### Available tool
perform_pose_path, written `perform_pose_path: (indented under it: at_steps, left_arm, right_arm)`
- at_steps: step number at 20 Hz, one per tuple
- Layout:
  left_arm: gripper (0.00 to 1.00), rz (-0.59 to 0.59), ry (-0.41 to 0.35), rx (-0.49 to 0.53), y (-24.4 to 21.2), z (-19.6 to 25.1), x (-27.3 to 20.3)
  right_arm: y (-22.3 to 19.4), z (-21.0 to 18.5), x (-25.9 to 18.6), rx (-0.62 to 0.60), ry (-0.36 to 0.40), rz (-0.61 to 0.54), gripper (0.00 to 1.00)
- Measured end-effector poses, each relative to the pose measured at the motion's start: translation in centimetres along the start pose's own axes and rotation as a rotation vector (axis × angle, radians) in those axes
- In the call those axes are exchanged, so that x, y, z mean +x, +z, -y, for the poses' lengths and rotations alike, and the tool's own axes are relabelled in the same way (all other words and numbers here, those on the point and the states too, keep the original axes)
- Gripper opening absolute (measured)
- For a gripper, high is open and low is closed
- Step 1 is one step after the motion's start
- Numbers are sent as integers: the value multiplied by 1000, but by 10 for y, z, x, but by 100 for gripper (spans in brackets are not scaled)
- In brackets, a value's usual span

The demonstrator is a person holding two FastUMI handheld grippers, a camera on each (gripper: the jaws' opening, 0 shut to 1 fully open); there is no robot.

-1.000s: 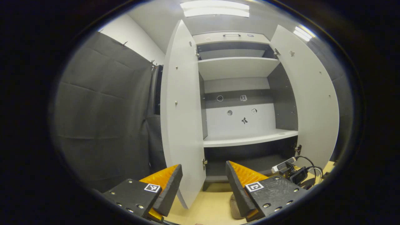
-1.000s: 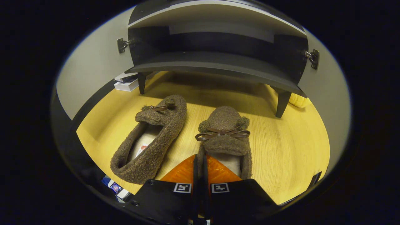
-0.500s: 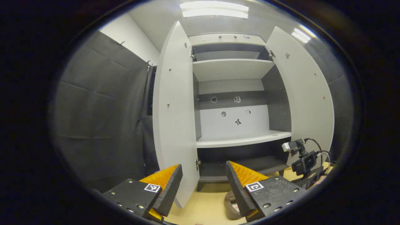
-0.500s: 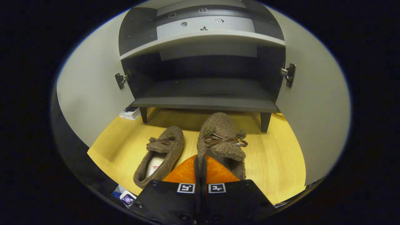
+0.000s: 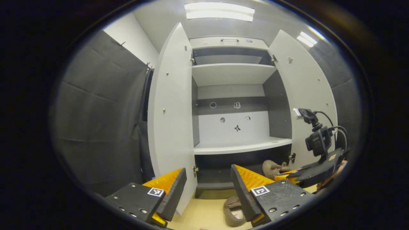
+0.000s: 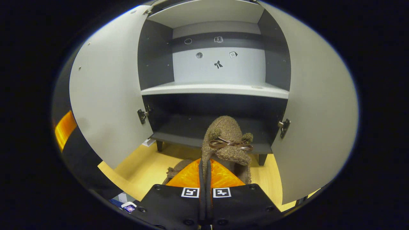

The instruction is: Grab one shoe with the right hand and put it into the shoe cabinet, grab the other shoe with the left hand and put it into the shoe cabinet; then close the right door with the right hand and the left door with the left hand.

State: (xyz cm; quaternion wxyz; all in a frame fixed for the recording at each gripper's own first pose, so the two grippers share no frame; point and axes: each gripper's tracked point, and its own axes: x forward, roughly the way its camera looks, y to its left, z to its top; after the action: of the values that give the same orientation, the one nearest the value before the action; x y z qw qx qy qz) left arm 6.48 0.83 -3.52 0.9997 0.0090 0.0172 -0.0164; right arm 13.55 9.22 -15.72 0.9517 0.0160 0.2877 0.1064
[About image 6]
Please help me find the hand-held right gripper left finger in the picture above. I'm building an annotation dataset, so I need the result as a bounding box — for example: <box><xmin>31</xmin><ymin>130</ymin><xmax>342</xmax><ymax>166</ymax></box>
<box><xmin>134</xmin><ymin>158</ymin><xmax>205</xmax><ymax>230</ymax></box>

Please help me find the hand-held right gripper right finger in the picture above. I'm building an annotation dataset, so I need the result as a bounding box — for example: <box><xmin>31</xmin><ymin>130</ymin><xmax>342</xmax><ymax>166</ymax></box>
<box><xmin>205</xmin><ymin>159</ymin><xmax>284</xmax><ymax>230</ymax></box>

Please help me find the brown fuzzy shoe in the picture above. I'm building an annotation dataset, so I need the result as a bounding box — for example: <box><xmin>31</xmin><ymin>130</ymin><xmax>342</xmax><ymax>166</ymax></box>
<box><xmin>163</xmin><ymin>159</ymin><xmax>193</xmax><ymax>185</ymax></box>
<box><xmin>201</xmin><ymin>116</ymin><xmax>254</xmax><ymax>185</ymax></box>

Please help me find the grey cabinet door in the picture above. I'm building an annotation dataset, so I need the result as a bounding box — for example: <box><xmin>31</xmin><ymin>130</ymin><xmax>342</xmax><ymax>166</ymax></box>
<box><xmin>69</xmin><ymin>5</ymin><xmax>154</xmax><ymax>170</ymax></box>
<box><xmin>260</xmin><ymin>2</ymin><xmax>359</xmax><ymax>205</ymax></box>

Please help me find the grey shoe cabinet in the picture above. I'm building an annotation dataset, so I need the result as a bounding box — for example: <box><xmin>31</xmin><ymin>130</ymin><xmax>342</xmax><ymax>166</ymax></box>
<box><xmin>137</xmin><ymin>0</ymin><xmax>292</xmax><ymax>166</ymax></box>

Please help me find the light grey cabinet shelf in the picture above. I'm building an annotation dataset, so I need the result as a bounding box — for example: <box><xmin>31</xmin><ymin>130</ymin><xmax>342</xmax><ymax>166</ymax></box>
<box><xmin>146</xmin><ymin>0</ymin><xmax>266</xmax><ymax>29</ymax></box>
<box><xmin>141</xmin><ymin>81</ymin><xmax>289</xmax><ymax>99</ymax></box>

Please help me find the phone with lit screen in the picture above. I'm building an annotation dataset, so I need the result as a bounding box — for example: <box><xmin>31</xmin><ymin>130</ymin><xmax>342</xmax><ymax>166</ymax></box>
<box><xmin>121</xmin><ymin>201</ymin><xmax>138</xmax><ymax>214</ymax></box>

